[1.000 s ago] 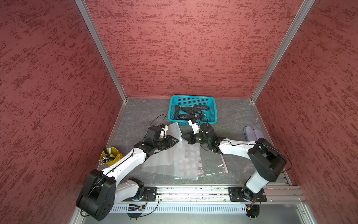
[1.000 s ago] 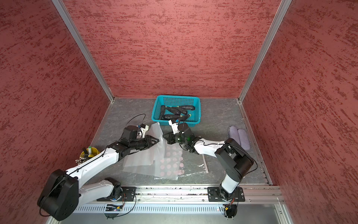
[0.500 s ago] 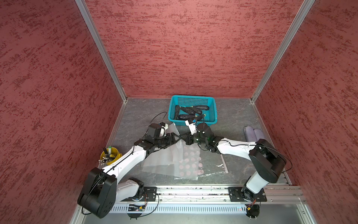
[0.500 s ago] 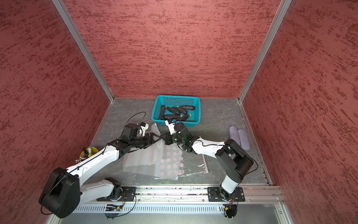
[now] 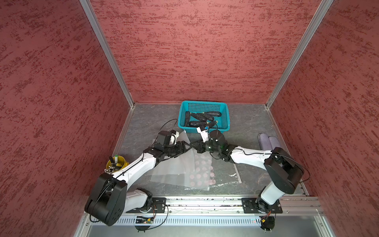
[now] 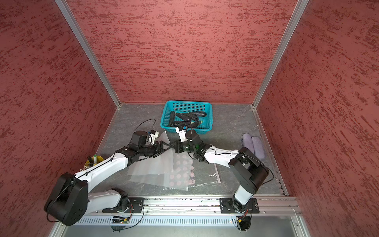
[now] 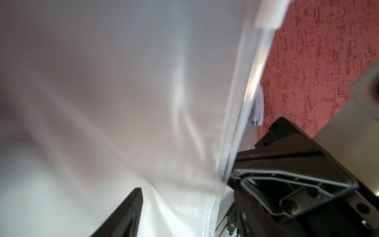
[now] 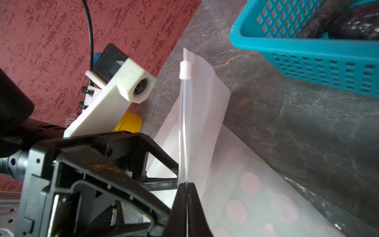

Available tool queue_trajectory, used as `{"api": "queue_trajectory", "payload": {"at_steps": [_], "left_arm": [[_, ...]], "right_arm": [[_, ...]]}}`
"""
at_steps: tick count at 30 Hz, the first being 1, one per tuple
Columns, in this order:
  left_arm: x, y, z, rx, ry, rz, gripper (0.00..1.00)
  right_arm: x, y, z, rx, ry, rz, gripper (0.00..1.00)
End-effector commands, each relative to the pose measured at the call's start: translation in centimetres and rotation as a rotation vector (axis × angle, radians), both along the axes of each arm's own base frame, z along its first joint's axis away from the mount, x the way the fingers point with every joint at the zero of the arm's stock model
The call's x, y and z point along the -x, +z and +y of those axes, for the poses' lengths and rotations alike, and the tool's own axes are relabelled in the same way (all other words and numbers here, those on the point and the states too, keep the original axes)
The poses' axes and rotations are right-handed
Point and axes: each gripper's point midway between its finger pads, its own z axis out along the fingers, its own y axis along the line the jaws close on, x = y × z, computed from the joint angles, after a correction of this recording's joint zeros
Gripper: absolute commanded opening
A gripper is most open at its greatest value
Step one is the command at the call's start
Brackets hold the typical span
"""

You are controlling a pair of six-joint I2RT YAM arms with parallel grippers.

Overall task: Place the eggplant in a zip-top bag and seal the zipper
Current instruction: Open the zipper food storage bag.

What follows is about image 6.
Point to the aluminium front rail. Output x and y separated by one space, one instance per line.
193 217

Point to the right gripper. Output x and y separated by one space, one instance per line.
177 148

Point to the clear bag with white zipper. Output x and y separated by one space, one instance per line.
206 174

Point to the pink dotted zip-top bag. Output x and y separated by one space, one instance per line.
180 177

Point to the left corner aluminium post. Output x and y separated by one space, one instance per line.
69 17

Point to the teal plastic basket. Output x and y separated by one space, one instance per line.
187 107

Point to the right corner aluminium post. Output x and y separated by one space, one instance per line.
290 28

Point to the purple roller right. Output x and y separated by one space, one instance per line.
259 151

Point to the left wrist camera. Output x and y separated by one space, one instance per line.
152 136

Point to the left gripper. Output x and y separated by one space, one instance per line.
162 150

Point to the purple roller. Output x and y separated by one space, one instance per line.
259 151
247 142

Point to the clear zip-top bag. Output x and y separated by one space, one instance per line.
153 171

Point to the purple roller left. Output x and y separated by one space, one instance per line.
247 142

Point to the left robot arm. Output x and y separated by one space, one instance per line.
71 197

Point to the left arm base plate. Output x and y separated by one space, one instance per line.
127 205

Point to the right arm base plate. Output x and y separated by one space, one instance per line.
231 205

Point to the left circuit board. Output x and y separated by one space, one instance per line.
120 220

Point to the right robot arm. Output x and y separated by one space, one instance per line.
249 171

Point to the corner aluminium post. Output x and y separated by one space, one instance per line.
290 28
69 17

